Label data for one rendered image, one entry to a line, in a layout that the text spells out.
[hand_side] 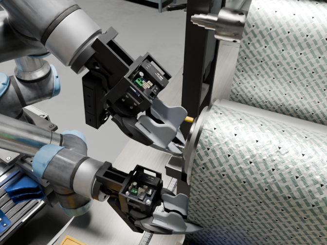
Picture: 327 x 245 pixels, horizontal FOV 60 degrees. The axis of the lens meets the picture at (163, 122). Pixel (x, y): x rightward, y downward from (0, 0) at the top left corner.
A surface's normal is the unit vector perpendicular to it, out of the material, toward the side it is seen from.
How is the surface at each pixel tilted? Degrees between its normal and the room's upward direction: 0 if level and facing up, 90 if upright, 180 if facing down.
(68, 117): 0
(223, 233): 90
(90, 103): 91
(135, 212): 0
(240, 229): 90
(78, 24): 42
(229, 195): 90
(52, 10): 51
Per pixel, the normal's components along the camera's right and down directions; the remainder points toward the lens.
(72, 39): 0.14, 0.17
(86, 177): -0.17, -0.37
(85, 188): -0.36, 0.21
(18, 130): 0.68, -0.30
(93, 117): -0.43, 0.64
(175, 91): 0.00, -0.72
